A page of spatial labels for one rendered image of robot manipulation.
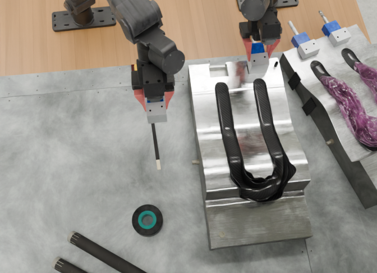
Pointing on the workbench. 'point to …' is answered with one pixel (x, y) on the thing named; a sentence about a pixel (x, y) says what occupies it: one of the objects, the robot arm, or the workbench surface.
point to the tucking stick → (156, 146)
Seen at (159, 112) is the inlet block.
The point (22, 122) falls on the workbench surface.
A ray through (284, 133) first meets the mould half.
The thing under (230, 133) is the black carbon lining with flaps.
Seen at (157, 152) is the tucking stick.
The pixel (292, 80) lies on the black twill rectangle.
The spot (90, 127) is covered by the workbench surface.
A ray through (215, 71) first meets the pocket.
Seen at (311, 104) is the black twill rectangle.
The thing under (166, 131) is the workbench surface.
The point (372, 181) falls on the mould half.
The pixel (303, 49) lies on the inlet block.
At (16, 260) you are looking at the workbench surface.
